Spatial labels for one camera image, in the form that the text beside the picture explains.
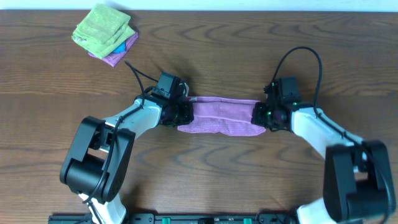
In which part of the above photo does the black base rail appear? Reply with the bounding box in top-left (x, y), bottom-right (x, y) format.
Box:
top-left (48, 212), bottom-right (299, 224)

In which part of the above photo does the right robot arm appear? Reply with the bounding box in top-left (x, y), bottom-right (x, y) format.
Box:
top-left (251, 102), bottom-right (396, 223)

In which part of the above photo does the purple microfiber cloth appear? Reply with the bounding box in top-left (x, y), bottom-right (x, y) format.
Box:
top-left (177, 96), bottom-right (266, 136)

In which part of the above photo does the purple folded cloth in stack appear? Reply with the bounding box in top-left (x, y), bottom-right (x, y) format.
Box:
top-left (101, 33), bottom-right (139, 67)

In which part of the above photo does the blue folded cloth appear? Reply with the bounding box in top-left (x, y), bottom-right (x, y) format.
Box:
top-left (113, 41), bottom-right (126, 54)

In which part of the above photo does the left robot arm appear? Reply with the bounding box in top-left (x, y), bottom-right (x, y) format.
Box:
top-left (60, 94), bottom-right (193, 223)

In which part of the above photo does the green folded cloth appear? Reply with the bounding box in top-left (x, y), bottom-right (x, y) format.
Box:
top-left (72, 3), bottom-right (136, 59)

